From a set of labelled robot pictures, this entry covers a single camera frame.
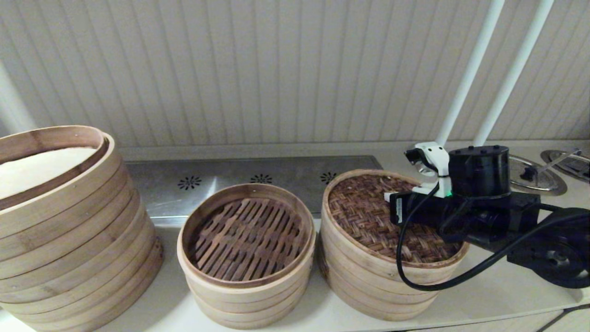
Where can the woven bamboo steamer lid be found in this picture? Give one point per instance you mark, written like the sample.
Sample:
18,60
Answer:
359,216

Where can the stainless steel vent panel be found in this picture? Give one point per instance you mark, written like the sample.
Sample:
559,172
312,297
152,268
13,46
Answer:
161,203

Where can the round steel lid black knob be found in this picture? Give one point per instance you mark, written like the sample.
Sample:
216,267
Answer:
544,184

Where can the white steamer cloth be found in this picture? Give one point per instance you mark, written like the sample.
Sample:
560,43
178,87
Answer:
37,170

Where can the small bamboo steamer stack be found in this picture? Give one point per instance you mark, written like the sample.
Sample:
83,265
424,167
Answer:
249,299
368,299

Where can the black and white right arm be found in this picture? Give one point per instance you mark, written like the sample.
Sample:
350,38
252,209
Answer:
557,258

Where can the tall wide bamboo steamer stack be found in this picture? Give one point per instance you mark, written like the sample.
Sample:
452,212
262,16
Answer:
69,240

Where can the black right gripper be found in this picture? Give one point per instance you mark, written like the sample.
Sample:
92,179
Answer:
419,210

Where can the white slanted pole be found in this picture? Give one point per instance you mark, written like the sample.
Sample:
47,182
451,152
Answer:
511,78
468,74

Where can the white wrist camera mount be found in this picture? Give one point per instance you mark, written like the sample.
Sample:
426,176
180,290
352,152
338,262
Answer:
435,159

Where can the white pipe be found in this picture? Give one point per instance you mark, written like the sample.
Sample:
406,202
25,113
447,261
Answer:
14,115

